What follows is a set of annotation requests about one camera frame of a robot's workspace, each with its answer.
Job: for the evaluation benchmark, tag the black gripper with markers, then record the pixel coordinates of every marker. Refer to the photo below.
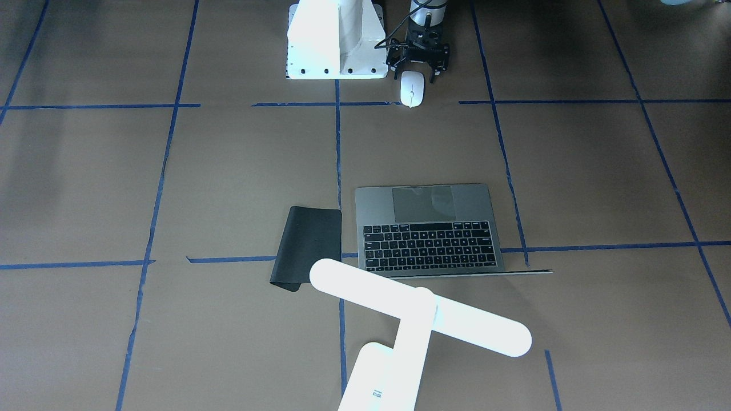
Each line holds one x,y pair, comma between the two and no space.
440,61

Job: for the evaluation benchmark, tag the white mounting column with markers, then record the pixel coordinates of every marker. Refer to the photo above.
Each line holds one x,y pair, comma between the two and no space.
335,40

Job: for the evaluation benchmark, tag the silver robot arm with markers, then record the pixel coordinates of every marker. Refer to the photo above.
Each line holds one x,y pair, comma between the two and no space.
422,13

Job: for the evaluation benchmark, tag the grey laptop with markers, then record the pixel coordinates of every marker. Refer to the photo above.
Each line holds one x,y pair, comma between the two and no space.
441,230

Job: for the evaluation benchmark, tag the white computer mouse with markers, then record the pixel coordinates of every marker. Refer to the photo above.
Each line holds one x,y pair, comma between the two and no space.
412,88

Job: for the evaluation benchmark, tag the black mouse pad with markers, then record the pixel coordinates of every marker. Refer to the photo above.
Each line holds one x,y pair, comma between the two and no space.
309,235

